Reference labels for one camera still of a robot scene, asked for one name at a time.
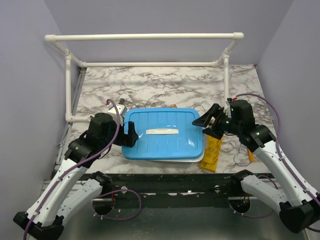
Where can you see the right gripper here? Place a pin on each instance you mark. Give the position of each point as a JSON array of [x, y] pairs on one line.
[[213, 130]]

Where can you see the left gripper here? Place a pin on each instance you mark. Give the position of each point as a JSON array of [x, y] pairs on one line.
[[127, 140]]

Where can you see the yellow test tube rack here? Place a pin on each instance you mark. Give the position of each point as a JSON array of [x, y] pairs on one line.
[[211, 154]]

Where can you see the blue plastic bin lid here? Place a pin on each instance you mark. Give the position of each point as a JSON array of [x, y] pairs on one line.
[[163, 133]]

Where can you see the white plastic bin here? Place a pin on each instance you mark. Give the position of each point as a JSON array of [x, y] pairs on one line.
[[175, 161]]

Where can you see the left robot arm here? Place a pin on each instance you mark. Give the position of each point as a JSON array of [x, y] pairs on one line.
[[46, 218]]

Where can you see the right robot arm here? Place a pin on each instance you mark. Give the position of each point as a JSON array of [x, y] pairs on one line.
[[298, 202]]

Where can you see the black metal rod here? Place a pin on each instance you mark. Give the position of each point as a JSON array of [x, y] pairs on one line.
[[121, 101]]

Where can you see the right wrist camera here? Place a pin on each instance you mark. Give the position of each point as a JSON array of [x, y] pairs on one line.
[[227, 107]]

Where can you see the black mounting rail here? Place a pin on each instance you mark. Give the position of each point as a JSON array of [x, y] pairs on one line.
[[168, 190]]

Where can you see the white PVC pipe frame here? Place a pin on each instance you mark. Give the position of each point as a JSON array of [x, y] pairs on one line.
[[223, 60]]

